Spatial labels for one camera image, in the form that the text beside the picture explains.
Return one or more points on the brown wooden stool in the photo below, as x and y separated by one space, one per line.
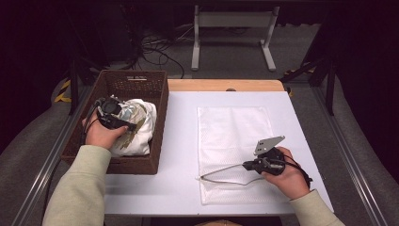
219 223

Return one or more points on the dark round table grommet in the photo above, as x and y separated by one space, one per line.
231 89

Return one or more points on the white mesh laundry bag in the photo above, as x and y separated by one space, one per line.
229 132

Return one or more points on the white printed garment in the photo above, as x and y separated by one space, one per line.
141 138

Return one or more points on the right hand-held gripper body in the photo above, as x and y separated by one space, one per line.
269 160

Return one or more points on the person's right hand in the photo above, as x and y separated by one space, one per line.
291 182

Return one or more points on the brown wicker basket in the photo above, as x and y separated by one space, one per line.
125 84

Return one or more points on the yellow black hazard tape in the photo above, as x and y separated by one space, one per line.
62 100
296 70

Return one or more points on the person's left hand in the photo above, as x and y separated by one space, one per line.
100 135

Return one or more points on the black metal stand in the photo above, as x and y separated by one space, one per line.
329 91
73 91

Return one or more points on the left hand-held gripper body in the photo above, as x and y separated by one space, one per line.
109 113

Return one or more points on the white metal table frame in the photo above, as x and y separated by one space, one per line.
235 19

